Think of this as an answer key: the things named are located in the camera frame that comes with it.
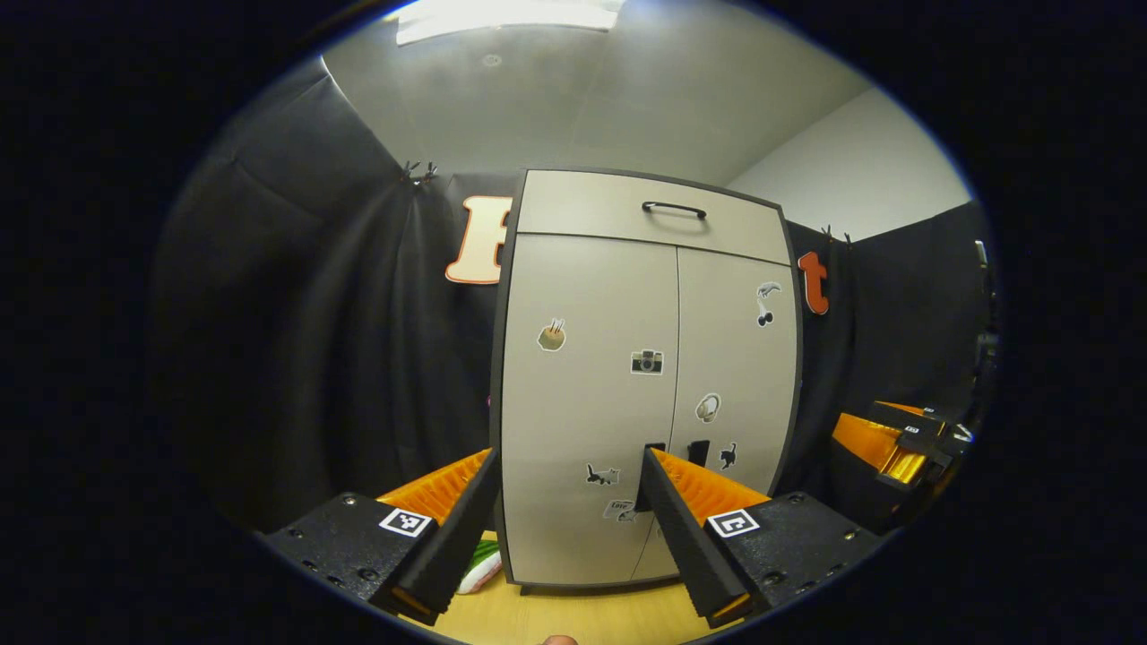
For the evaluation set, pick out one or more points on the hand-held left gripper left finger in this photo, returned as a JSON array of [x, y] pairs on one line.
[[461, 537]]

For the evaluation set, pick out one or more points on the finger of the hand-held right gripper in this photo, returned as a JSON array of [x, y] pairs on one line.
[[901, 419], [869, 443]]

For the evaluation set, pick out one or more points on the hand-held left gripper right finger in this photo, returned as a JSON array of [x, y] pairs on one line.
[[690, 546]]

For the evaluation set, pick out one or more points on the grey white shoe cabinet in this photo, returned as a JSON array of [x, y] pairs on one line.
[[497, 394]]

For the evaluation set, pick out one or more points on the white shoe cabinet door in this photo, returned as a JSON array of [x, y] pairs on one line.
[[735, 358], [582, 403]]

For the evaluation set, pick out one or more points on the white and green object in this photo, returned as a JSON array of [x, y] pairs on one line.
[[479, 573]]

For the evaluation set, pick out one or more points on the black backdrop cloth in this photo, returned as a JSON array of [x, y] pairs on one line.
[[314, 313]]

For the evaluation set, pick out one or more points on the ceiling light panel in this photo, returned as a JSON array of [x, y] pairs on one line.
[[511, 18]]

